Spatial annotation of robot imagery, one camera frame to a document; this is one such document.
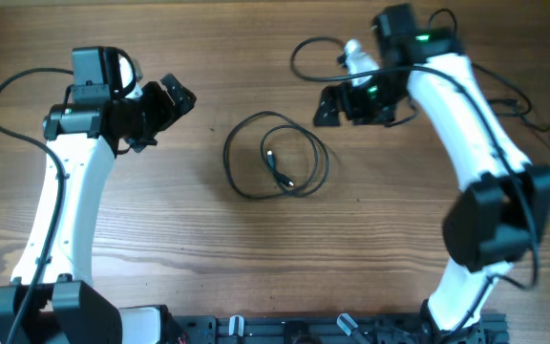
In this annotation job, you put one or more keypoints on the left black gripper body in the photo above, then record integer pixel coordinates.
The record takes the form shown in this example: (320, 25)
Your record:
(149, 114)

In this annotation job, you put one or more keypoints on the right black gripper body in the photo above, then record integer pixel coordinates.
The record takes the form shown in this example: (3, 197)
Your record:
(377, 99)

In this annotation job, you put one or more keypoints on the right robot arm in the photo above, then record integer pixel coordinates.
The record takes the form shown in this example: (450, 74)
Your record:
(504, 202)

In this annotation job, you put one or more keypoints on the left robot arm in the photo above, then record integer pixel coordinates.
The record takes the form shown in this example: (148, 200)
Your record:
(106, 112)

